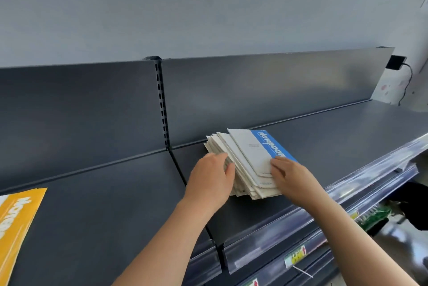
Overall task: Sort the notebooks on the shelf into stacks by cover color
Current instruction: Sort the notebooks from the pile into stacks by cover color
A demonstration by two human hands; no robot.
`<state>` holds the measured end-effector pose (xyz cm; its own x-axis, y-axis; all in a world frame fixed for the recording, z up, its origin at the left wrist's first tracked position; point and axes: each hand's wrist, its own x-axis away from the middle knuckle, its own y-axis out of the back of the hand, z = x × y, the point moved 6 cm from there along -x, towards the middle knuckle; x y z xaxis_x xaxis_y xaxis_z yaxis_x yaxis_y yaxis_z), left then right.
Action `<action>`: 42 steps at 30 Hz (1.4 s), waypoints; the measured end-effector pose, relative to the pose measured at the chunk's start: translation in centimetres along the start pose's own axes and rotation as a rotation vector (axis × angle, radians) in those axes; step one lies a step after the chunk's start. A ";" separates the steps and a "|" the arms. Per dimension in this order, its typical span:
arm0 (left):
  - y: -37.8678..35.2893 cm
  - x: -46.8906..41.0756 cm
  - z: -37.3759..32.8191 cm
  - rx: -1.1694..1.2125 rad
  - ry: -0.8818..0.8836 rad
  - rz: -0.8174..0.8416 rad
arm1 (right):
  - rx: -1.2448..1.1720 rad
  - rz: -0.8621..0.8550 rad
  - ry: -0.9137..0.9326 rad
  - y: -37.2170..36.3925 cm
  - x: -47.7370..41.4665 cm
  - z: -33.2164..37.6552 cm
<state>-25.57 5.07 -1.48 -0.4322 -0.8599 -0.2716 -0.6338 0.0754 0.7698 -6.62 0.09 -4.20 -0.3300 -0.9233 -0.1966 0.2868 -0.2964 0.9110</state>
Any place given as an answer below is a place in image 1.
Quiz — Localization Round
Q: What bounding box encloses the green snack packet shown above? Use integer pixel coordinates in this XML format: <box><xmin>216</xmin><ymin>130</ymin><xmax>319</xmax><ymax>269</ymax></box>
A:
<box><xmin>356</xmin><ymin>204</ymin><xmax>392</xmax><ymax>231</ymax></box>

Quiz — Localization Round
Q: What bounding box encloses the clear plastic price rail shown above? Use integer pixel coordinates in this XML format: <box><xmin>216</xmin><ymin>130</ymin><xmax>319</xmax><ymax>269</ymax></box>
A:
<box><xmin>222</xmin><ymin>134</ymin><xmax>428</xmax><ymax>275</ymax></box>
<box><xmin>182</xmin><ymin>239</ymin><xmax>223</xmax><ymax>286</ymax></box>
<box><xmin>240</xmin><ymin>163</ymin><xmax>419</xmax><ymax>286</ymax></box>

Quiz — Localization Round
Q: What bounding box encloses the pile of white notebooks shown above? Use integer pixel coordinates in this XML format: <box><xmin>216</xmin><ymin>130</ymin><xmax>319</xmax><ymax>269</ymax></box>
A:
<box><xmin>204</xmin><ymin>128</ymin><xmax>298</xmax><ymax>200</ymax></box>

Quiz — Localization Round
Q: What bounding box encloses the person's left forearm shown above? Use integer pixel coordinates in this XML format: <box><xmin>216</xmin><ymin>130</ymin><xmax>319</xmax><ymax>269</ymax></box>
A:
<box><xmin>112</xmin><ymin>197</ymin><xmax>214</xmax><ymax>286</ymax></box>

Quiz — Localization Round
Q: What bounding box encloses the black cable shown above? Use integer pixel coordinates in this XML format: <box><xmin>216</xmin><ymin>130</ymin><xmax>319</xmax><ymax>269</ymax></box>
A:
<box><xmin>398</xmin><ymin>63</ymin><xmax>414</xmax><ymax>106</ymax></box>

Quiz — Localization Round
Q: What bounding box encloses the person's right hand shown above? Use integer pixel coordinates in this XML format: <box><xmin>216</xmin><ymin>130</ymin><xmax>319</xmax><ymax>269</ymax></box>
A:
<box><xmin>270</xmin><ymin>156</ymin><xmax>330</xmax><ymax>211</ymax></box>

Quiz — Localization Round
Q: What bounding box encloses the slotted dark metal upright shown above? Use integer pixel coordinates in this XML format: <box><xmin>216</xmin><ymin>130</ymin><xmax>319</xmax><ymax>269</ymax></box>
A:
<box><xmin>144</xmin><ymin>56</ymin><xmax>188</xmax><ymax>186</ymax></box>

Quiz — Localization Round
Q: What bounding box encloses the white floral patterned panel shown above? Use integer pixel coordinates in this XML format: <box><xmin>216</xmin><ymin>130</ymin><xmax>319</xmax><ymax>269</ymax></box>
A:
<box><xmin>371</xmin><ymin>68</ymin><xmax>412</xmax><ymax>105</ymax></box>

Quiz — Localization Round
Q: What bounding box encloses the black wall adapter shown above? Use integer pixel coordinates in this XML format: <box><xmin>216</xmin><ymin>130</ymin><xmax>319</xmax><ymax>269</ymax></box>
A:
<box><xmin>385</xmin><ymin>55</ymin><xmax>407</xmax><ymax>71</ymax></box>

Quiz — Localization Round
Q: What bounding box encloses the dark grey back panel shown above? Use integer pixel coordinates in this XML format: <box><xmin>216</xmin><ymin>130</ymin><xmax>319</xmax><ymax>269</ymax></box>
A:
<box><xmin>0</xmin><ymin>60</ymin><xmax>168</xmax><ymax>193</ymax></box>
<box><xmin>161</xmin><ymin>47</ymin><xmax>395</xmax><ymax>149</ymax></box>

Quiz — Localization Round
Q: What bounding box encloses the person's left hand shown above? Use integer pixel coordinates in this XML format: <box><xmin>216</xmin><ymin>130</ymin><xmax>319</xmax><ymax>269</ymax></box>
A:
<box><xmin>183</xmin><ymin>152</ymin><xmax>236</xmax><ymax>216</ymax></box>

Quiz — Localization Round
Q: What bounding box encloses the small orange notebook stack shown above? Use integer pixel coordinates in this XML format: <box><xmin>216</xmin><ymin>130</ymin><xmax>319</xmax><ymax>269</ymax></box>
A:
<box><xmin>0</xmin><ymin>187</ymin><xmax>47</xmax><ymax>286</ymax></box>

